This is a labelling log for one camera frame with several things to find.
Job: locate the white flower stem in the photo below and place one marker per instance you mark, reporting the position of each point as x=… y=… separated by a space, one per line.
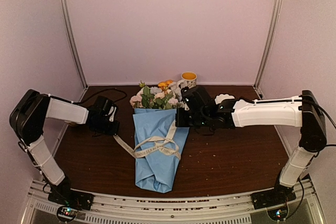
x=166 y=101

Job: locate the white scalloped bowl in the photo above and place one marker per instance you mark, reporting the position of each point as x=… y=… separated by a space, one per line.
x=224 y=97

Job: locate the circuit board with leds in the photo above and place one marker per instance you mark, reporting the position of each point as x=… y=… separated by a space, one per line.
x=278 y=214
x=66 y=214

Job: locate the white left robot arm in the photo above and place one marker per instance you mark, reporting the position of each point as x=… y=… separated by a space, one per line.
x=34 y=113

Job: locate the blue wrapping paper sheet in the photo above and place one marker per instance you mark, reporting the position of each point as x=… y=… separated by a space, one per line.
x=156 y=172

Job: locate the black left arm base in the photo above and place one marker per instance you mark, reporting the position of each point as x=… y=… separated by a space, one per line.
x=64 y=195

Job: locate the left circuit board with LEDs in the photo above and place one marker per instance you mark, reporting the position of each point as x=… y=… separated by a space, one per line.
x=66 y=214

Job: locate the small patterned cup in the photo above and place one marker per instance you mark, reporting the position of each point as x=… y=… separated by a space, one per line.
x=72 y=124

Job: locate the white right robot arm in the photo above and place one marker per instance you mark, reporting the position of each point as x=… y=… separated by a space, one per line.
x=227 y=112

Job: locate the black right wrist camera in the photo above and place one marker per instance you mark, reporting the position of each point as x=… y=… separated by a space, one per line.
x=195 y=97

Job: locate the white mug yellow inside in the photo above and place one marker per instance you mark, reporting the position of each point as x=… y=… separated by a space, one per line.
x=189 y=79

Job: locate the aluminium front rail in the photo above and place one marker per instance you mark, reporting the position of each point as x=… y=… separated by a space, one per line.
x=234 y=208

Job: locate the cream printed ribbon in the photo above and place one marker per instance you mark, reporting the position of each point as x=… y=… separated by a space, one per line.
x=166 y=145

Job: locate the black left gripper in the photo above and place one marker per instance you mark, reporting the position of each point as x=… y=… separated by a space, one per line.
x=114 y=131

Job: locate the orange flower stem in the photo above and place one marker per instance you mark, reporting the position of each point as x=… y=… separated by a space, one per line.
x=164 y=85

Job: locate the aluminium frame post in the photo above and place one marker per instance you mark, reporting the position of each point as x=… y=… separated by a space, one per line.
x=72 y=43
x=276 y=10

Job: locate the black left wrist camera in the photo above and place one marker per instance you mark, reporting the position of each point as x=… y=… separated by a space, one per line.
x=105 y=107

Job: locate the right circuit board with LEDs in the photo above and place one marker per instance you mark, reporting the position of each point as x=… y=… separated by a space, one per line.
x=278 y=214

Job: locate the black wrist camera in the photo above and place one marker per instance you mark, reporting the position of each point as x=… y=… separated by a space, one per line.
x=105 y=107
x=195 y=97

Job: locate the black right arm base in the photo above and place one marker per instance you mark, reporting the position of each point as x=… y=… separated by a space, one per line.
x=279 y=195

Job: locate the right aluminium frame post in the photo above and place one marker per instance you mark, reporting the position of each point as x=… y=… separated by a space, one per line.
x=276 y=10

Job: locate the left aluminium frame post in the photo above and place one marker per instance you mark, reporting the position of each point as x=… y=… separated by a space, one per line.
x=72 y=43

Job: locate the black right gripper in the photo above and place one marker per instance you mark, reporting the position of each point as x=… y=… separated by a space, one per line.
x=180 y=121

